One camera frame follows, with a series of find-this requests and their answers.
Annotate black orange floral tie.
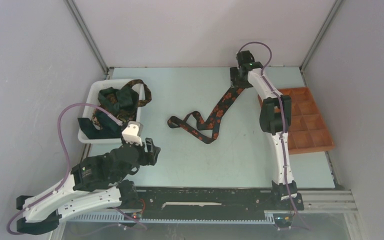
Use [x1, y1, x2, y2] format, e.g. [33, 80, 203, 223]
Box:
[167, 87, 245, 145]

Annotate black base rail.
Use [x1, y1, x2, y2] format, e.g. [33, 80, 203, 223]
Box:
[119, 186, 304, 222]

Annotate white plastic basket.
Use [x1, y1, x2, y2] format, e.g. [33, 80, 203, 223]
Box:
[77, 79, 146, 144]

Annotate grey cable duct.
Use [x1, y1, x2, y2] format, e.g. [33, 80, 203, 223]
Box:
[66, 211, 279, 225]

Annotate brown patterned tie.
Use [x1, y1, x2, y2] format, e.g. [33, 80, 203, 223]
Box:
[86, 79, 152, 123]

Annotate aluminium frame profile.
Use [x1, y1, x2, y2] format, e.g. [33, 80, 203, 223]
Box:
[299, 189, 358, 214]

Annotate orange compartment tray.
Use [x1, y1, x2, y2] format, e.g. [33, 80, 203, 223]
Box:
[257, 86, 335, 156]

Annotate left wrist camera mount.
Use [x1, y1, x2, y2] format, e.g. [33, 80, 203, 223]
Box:
[121, 121, 144, 147]

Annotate dark green tie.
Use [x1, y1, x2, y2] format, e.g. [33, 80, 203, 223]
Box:
[77, 86, 139, 140]

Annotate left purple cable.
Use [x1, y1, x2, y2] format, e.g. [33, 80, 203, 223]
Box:
[6, 102, 148, 236]

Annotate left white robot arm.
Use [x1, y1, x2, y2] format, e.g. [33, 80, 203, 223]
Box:
[16, 138, 161, 235]

